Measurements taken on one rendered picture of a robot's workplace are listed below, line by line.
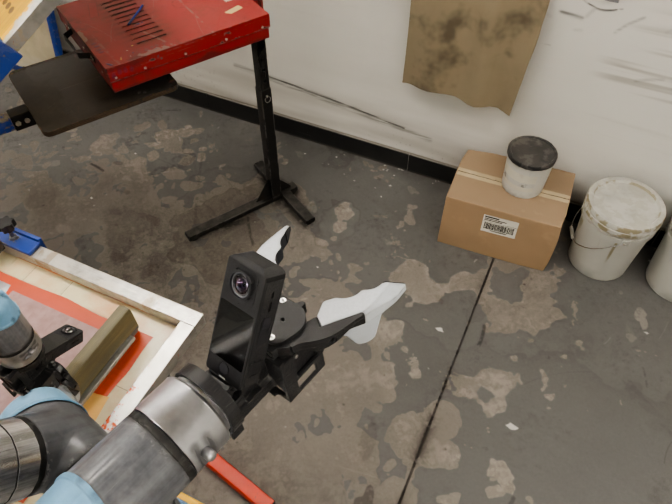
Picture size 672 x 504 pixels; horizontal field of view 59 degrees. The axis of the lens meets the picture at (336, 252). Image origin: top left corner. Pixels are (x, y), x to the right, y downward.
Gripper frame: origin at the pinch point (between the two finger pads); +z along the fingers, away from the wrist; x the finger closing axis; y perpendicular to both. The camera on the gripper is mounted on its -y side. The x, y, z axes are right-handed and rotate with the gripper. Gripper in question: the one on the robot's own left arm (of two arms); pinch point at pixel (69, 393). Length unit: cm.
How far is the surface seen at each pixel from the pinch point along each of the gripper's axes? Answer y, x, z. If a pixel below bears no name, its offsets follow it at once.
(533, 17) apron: -194, 51, 4
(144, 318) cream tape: -23.6, -0.3, 5.1
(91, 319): -18.1, -11.4, 5.1
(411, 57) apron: -195, 5, 34
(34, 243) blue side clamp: -28.2, -35.8, 0.4
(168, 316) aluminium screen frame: -25.1, 6.3, 2.1
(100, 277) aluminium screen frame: -27.2, -14.8, 1.6
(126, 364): -12.0, 3.5, 5.1
